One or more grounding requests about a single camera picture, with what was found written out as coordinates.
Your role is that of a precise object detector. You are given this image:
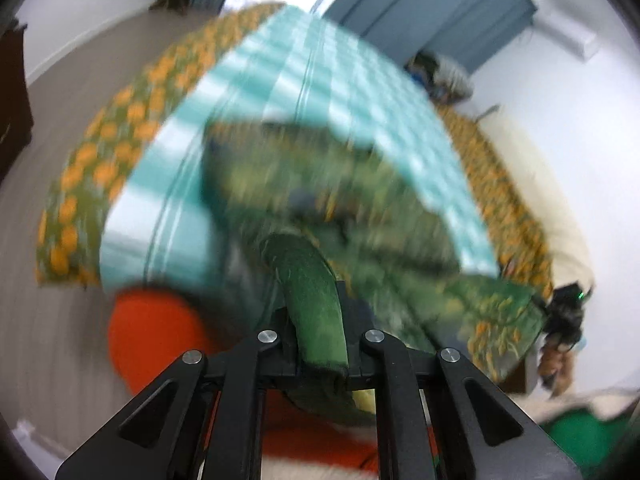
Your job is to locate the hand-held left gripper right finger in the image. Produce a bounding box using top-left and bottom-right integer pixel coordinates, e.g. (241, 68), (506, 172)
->
(336, 280), (584, 480)

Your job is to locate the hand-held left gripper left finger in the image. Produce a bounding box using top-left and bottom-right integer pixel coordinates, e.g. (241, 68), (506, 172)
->
(55, 307), (302, 480)

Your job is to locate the green floral padded jacket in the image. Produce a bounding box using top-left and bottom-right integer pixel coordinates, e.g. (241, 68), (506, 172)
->
(199, 119), (549, 427)

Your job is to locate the pile of clothes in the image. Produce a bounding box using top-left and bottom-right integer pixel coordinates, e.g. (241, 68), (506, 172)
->
(404, 50), (475, 106)

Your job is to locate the person's right hand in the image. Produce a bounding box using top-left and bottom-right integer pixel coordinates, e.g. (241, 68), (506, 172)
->
(537, 342), (576, 397)

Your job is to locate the cream pillow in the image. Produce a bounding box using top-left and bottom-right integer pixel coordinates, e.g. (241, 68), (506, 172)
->
(477, 109), (597, 293)

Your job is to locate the bright green cloth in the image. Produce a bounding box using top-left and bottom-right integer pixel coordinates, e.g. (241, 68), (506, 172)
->
(547, 409), (635, 463)

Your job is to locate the orange floral green quilt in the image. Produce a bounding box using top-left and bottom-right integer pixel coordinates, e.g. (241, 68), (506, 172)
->
(34, 2), (556, 301)

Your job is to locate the teal white checked blanket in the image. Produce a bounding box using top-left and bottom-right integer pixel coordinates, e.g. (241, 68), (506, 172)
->
(99, 4), (501, 297)

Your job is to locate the wide blue-grey curtain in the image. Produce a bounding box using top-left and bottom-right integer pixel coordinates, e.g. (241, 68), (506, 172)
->
(322, 0), (539, 77)

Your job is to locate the dark brown drawer cabinet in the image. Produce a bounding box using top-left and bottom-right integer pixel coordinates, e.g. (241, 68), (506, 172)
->
(0, 22), (35, 183)

